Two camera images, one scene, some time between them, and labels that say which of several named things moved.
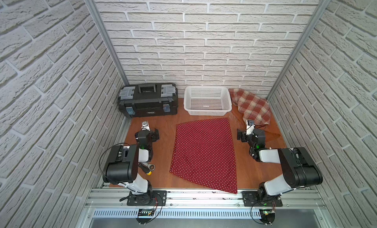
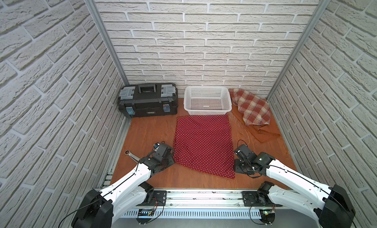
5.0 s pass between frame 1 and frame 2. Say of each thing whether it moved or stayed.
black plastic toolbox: stayed
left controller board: stayed
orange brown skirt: stayed
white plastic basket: stayed
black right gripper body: moved
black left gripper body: moved
